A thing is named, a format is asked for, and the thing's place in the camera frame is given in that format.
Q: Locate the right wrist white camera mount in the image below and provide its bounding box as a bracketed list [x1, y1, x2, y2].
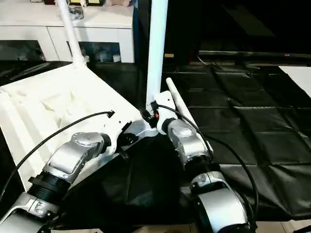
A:
[153, 91, 177, 134]

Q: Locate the white cabinet with glass doors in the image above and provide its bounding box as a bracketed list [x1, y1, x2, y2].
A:
[0, 4, 136, 64]

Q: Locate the thin white cable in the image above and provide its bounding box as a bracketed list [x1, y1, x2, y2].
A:
[196, 55, 210, 66]

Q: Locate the white plastic table top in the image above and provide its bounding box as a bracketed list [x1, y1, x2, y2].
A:
[0, 62, 161, 192]

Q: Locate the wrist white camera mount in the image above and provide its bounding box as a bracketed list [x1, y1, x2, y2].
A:
[153, 91, 177, 134]
[101, 118, 133, 156]

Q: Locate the black work mat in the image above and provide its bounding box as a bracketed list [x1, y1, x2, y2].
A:
[0, 59, 311, 230]

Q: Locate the white plastic table leg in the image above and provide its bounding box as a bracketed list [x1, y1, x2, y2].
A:
[145, 0, 169, 110]
[166, 77, 215, 152]
[56, 0, 90, 69]

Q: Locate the black covered bench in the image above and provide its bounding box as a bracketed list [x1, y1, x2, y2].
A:
[198, 50, 311, 62]

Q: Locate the white flat board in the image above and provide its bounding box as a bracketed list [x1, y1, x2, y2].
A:
[278, 65, 311, 98]

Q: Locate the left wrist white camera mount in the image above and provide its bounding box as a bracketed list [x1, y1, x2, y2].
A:
[101, 118, 133, 156]

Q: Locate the black cabinet with yellow label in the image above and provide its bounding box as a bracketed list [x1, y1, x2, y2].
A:
[136, 0, 202, 65]

